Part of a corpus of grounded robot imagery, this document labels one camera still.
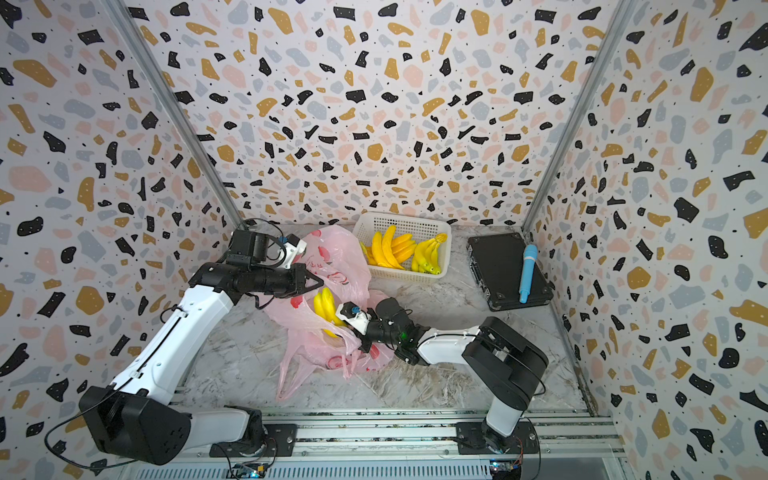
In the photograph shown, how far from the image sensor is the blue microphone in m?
0.96

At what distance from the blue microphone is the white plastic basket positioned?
0.24 metres

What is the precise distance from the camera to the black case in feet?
3.17

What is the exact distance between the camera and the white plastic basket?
1013 millimetres

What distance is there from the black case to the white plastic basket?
0.12 meters

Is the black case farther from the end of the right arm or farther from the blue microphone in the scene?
the end of the right arm
